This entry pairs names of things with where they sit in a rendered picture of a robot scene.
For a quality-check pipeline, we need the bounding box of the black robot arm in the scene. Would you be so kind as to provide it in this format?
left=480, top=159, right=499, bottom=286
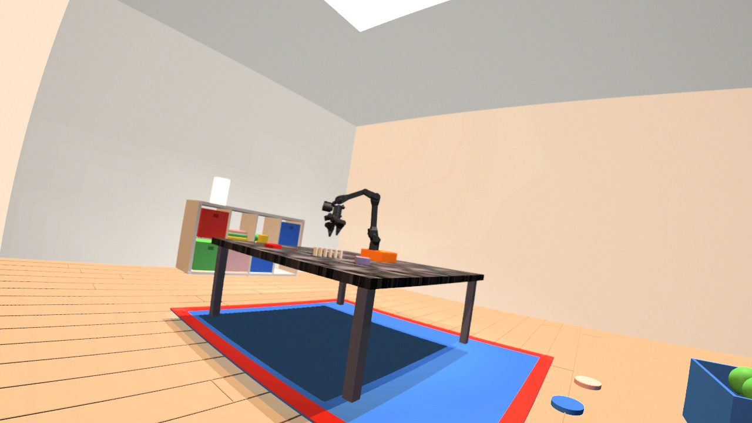
left=322, top=189, right=381, bottom=251

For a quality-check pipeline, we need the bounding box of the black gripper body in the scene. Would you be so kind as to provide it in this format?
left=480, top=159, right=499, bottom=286
left=325, top=212, right=346, bottom=228

